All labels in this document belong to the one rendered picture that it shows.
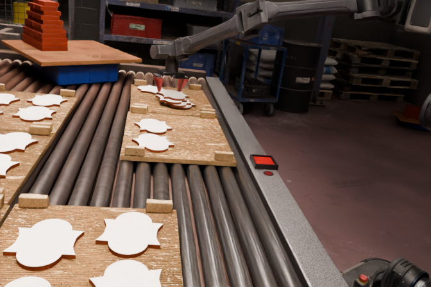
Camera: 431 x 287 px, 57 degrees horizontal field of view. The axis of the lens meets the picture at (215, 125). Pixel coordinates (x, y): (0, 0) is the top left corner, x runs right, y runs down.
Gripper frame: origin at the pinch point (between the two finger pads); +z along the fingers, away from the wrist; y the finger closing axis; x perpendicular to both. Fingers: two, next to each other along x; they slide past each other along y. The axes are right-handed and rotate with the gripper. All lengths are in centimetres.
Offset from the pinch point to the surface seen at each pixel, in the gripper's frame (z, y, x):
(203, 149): 3, -12, -53
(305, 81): 54, 297, 209
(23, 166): 4, -65, -51
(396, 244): 95, 158, -37
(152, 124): 2.7, -20.4, -30.7
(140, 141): 3, -30, -44
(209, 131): 3.4, -1.5, -38.4
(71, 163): 5, -52, -49
